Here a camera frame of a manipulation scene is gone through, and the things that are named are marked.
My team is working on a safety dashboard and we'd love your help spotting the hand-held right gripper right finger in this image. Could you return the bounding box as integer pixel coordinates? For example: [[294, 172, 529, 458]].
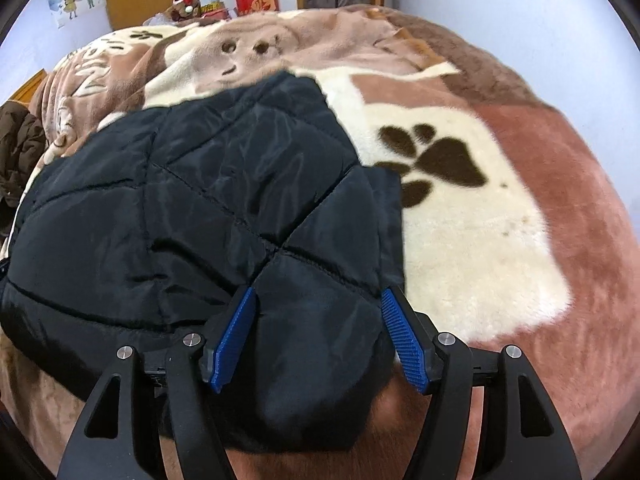
[[380, 286, 584, 480]]

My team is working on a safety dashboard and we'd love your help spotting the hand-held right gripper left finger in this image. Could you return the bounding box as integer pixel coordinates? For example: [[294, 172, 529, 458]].
[[56, 286, 259, 480]]

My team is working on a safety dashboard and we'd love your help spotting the black puffer jacket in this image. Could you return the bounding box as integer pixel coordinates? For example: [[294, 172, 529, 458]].
[[0, 71, 406, 454]]

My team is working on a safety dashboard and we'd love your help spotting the brown and cream printed blanket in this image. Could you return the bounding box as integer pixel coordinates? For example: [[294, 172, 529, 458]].
[[0, 4, 639, 480]]

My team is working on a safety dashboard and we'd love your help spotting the brown puffer jacket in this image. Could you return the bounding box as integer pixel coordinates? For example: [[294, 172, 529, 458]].
[[0, 101, 49, 209]]

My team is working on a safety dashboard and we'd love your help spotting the red gift box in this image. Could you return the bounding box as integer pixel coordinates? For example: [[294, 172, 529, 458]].
[[235, 0, 281, 17]]

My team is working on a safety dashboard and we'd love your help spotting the wooden bed frame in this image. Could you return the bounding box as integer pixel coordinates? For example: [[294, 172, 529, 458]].
[[9, 72, 49, 104]]

